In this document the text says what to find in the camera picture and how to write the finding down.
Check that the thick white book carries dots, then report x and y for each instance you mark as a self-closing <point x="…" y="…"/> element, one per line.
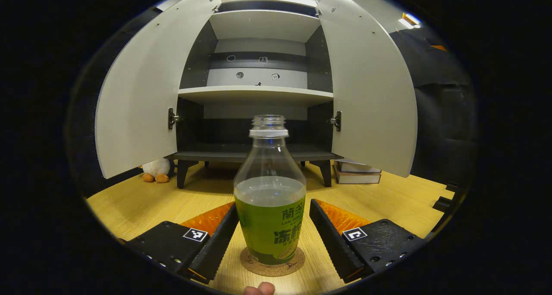
<point x="358" y="167"/>

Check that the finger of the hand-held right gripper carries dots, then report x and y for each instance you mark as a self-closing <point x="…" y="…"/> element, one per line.
<point x="454" y="187"/>
<point x="443" y="204"/>

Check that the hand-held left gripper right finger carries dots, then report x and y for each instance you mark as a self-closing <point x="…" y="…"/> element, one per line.
<point x="330" y="239"/>

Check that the round cork coaster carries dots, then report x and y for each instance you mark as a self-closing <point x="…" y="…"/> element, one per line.
<point x="276" y="269"/>

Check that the grey cabinet shelf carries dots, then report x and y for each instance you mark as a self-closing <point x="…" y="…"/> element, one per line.
<point x="254" y="94"/>
<point x="263" y="25"/>

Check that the grey cabinet door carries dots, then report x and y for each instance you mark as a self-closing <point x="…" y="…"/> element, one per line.
<point x="371" y="96"/>
<point x="142" y="92"/>

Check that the white plush toy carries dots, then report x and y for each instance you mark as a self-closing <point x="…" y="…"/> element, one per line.
<point x="156" y="169"/>

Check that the grey cabinet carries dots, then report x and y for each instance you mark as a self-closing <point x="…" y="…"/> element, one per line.
<point x="258" y="77"/>

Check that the small ceiling light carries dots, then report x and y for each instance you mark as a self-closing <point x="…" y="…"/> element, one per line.
<point x="409" y="20"/>

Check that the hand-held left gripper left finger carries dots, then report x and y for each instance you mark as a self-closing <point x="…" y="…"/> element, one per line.
<point x="220" y="241"/>

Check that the green label bottle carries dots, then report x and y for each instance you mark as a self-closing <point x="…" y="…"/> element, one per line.
<point x="269" y="226"/>

